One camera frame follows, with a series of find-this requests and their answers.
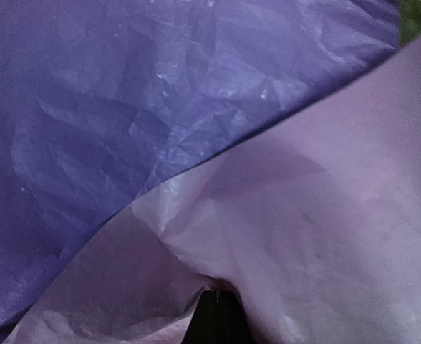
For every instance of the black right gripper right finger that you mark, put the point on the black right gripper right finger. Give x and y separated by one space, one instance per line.
232 323

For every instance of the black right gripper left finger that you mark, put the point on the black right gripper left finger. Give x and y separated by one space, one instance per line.
203 327

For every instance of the purple tissue paper sheet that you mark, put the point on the purple tissue paper sheet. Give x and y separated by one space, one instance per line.
154 150

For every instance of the pink flower bunch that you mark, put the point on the pink flower bunch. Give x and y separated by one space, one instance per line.
410 20

